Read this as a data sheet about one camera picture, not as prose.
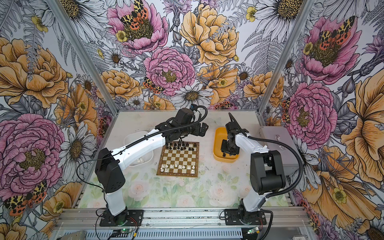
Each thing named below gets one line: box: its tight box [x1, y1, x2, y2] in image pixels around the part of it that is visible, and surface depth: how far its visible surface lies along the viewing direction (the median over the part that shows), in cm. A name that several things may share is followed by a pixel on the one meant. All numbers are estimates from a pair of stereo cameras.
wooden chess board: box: [156, 141, 200, 177], surface depth 94 cm
